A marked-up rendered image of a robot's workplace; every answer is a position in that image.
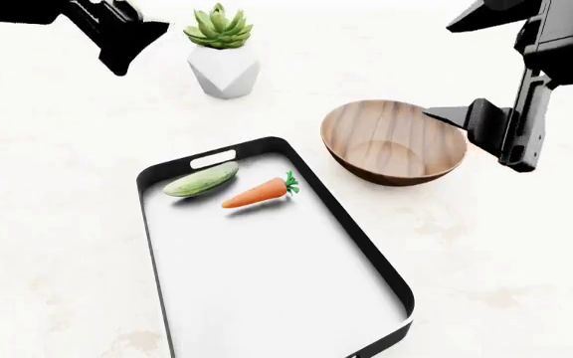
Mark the green cucumber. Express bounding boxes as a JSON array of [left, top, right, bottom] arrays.
[[162, 161, 241, 199]]

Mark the black rimmed white tray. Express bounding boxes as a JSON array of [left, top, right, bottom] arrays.
[[135, 135, 416, 358]]

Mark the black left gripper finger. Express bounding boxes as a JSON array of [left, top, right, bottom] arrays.
[[97, 21, 171, 78]]

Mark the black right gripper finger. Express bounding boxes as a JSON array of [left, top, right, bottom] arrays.
[[446, 0, 541, 33], [422, 97, 513, 158]]

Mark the succulent in white faceted pot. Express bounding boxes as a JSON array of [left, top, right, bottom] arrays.
[[183, 2, 262, 100]]

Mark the orange carrot with green top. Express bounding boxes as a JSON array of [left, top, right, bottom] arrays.
[[221, 170, 300, 209]]

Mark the brown wooden bowl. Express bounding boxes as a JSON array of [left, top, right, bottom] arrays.
[[319, 98, 469, 188]]

